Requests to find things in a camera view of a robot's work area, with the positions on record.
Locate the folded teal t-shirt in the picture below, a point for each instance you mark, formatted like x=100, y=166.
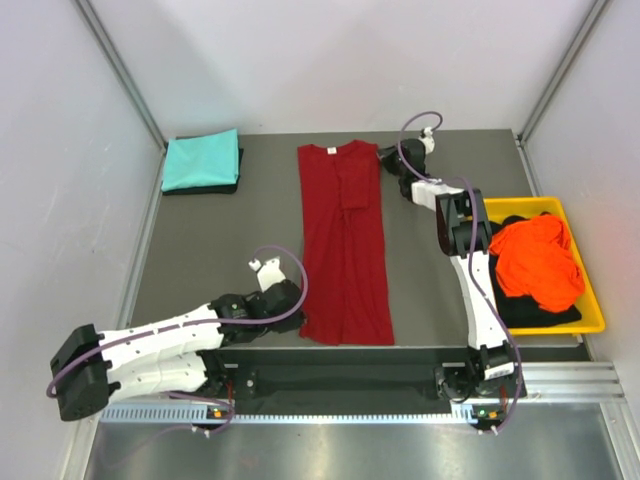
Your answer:
x=202, y=163

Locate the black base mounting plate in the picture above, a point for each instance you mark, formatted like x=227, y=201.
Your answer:
x=336, y=381

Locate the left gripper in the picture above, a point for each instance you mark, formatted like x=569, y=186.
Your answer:
x=292, y=323

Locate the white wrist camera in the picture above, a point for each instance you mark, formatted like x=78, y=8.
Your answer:
x=268, y=273
x=426, y=137

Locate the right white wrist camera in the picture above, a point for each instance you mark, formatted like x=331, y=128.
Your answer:
x=426, y=137

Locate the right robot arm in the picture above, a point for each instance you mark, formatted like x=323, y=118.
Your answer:
x=464, y=235

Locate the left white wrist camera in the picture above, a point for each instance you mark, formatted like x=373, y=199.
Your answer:
x=268, y=273

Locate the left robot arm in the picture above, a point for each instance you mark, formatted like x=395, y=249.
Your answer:
x=178, y=356

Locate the orange t-shirt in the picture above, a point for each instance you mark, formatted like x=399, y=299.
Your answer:
x=534, y=259

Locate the aluminium frame rail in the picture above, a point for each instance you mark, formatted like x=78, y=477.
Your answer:
x=572, y=382

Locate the grey slotted cable duct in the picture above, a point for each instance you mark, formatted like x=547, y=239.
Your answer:
x=204, y=414

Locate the dark red t-shirt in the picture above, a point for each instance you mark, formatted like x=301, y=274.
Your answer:
x=344, y=246

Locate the black garment in bin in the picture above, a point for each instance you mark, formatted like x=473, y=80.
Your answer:
x=523, y=312

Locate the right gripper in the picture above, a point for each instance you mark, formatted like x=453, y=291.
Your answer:
x=386, y=156

